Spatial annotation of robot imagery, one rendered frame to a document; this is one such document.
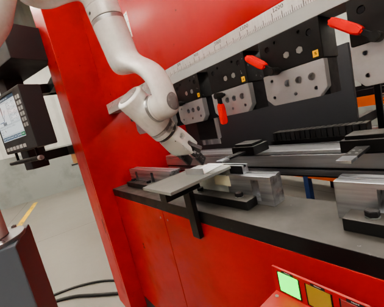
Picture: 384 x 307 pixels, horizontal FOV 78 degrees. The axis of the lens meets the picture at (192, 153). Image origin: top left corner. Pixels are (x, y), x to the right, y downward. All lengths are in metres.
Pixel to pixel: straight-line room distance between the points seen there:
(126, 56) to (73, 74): 0.97
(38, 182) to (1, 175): 0.87
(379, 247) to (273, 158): 0.55
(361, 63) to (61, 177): 7.77
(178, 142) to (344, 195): 0.45
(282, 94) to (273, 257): 0.42
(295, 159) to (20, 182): 7.64
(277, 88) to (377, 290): 0.47
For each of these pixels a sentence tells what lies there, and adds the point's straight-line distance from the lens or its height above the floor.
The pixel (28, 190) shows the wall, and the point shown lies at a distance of 8.10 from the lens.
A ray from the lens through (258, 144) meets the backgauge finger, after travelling 1.05.
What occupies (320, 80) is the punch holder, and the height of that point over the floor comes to 1.21.
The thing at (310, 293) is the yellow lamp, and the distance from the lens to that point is 0.57.
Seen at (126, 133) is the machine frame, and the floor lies 1.20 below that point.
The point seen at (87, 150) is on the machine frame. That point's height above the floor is 1.15.
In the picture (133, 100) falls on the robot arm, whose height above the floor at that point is 1.27.
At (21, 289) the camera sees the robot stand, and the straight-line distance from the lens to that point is 0.76.
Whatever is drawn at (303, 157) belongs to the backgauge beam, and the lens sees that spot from 0.97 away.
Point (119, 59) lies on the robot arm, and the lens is 0.70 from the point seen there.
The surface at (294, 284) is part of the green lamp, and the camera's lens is 0.59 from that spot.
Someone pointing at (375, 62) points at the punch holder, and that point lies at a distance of 0.58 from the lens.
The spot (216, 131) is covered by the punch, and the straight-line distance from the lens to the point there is 0.87.
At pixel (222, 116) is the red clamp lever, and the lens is 0.74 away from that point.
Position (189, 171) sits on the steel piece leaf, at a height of 1.01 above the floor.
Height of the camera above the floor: 1.19
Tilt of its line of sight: 8 degrees down
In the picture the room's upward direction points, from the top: 13 degrees counter-clockwise
